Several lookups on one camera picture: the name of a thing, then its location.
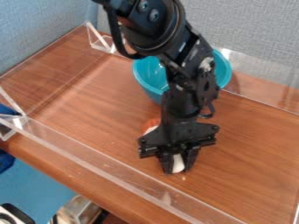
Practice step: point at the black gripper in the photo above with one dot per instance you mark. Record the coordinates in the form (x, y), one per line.
(179, 138)

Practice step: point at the white brown-capped toy mushroom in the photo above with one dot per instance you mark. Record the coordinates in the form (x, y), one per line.
(150, 126)

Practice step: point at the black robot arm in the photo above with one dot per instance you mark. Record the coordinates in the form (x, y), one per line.
(151, 28)

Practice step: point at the blue bowl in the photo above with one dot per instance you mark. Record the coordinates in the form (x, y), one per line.
(150, 75)

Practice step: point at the clear acrylic back barrier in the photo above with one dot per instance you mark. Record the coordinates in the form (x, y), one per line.
(263, 81)

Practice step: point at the clear acrylic barrier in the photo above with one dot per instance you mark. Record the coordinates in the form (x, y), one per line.
(263, 81)
(131, 194)

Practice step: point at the clear acrylic front barrier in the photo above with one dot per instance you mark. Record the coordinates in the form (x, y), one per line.
(131, 194)

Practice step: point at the blue fabric object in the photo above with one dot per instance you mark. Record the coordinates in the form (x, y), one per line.
(7, 159)

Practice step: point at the black white object bottom-left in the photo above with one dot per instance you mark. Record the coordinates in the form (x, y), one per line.
(11, 215)

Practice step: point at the metal frame under table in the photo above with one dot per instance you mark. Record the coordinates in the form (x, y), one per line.
(78, 211)

